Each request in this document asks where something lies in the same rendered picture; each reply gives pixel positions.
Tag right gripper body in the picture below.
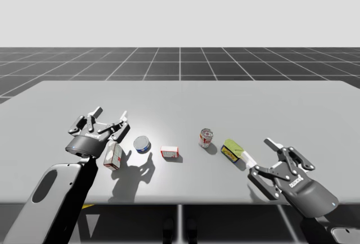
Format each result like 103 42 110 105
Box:
273 161 340 219

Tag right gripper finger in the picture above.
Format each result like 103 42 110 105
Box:
263 138 315 175
241 150 291 200

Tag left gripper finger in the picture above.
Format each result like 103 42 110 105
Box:
68 106 104 138
98 111 132 144

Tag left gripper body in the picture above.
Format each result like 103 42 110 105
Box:
65 122 114 160

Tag blue flat can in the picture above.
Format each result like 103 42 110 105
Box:
133 135 151 154

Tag green and blue rectangular can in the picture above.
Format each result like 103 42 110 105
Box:
220 138 246 164

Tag red and white can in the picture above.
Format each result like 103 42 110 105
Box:
198 128 214 148

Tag tall red and white carton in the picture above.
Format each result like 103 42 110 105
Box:
103 139 123 171

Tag small red and white carton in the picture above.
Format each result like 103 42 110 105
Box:
160 146 179 159

